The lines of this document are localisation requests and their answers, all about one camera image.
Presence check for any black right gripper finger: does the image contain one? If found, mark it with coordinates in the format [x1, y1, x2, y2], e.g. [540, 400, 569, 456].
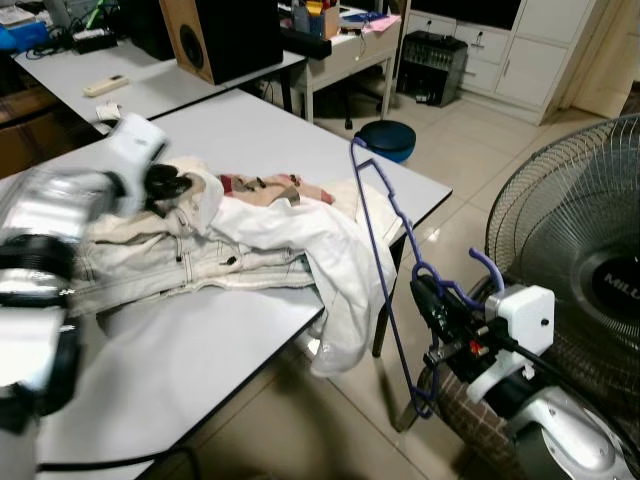
[420, 262, 459, 317]
[410, 275, 443, 333]

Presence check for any purple plastic hanger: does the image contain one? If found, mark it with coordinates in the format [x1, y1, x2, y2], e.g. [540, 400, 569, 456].
[350, 135, 507, 421]

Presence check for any cream jacket plaid lining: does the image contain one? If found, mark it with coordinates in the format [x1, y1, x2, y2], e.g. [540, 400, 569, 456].
[72, 153, 403, 378]

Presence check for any grey desk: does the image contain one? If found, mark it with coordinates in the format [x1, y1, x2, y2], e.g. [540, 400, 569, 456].
[12, 40, 307, 129]

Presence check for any white remote control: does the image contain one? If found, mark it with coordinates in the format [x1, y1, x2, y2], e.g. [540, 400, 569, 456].
[84, 74, 132, 99]

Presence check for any grey standing fan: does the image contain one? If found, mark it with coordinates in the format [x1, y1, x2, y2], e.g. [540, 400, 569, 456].
[485, 113, 640, 346]

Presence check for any blue plastic basin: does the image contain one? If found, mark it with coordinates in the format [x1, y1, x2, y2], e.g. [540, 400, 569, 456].
[356, 119, 419, 165]

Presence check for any wooden black speaker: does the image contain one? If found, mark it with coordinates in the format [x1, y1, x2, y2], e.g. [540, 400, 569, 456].
[160, 0, 285, 87]

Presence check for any black power strip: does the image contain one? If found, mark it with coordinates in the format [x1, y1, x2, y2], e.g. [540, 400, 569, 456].
[72, 28, 123, 55]

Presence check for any white drawer cabinet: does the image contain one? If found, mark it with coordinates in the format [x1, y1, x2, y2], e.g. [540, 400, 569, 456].
[404, 0, 603, 127]

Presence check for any black television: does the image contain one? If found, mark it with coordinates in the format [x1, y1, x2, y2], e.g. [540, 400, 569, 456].
[410, 0, 523, 32]

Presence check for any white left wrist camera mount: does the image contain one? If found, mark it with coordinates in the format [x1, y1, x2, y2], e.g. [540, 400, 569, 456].
[108, 113, 169, 193]

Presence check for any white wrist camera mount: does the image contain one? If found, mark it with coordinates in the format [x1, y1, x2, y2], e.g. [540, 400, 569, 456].
[108, 113, 169, 193]
[465, 285, 557, 406]

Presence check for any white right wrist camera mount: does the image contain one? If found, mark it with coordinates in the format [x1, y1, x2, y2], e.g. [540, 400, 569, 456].
[465, 285, 557, 406]

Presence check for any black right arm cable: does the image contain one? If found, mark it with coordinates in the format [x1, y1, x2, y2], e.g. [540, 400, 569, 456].
[480, 335, 640, 471]

